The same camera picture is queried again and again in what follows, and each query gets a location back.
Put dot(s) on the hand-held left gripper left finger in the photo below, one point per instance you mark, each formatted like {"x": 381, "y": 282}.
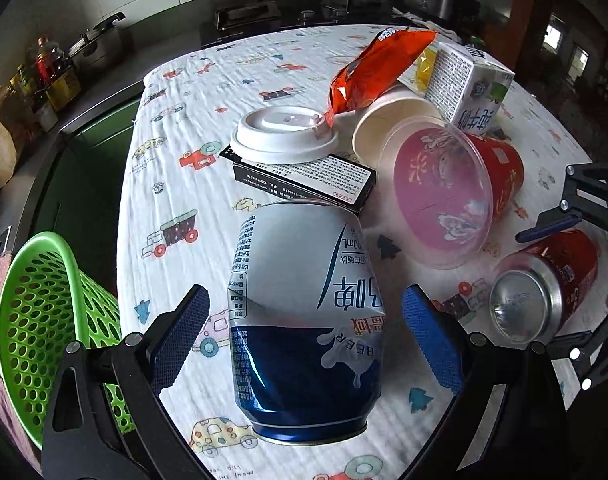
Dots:
{"x": 179, "y": 340}

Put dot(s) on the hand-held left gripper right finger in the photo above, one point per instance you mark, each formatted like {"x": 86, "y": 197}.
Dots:
{"x": 433, "y": 340}

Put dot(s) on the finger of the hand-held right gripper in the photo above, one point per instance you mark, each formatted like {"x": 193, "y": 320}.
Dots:
{"x": 583, "y": 355}
{"x": 543, "y": 230}

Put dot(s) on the red soda can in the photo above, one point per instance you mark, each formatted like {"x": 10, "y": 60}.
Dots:
{"x": 558, "y": 270}

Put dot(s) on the red paper cup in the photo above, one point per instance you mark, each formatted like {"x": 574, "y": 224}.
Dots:
{"x": 503, "y": 165}

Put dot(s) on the blue and white beer can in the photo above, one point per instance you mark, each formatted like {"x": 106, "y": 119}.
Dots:
{"x": 294, "y": 285}

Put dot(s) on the green plastic basket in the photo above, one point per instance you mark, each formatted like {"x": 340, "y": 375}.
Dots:
{"x": 29, "y": 310}

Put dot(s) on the white milk carton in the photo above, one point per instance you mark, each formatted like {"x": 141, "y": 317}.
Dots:
{"x": 458, "y": 80}

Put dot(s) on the white paper cup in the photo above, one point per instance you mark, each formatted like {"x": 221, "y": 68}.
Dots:
{"x": 378, "y": 130}

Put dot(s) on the yellow packet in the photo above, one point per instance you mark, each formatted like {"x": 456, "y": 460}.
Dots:
{"x": 424, "y": 70}

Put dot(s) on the black box with white label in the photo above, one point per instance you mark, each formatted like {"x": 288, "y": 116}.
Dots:
{"x": 304, "y": 180}

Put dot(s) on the white plastic cup lid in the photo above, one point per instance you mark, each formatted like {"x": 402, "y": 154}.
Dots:
{"x": 279, "y": 135}

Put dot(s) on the orange snack bag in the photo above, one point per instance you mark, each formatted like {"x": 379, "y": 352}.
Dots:
{"x": 373, "y": 70}

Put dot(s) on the printed white tablecloth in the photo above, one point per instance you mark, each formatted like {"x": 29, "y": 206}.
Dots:
{"x": 184, "y": 260}

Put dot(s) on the pink cloth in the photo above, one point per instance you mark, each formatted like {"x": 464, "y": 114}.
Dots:
{"x": 4, "y": 410}

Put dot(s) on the green cabinet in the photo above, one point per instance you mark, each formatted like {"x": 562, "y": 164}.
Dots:
{"x": 89, "y": 170}

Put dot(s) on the bottle with red liquid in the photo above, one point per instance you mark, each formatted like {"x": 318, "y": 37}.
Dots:
{"x": 49, "y": 60}

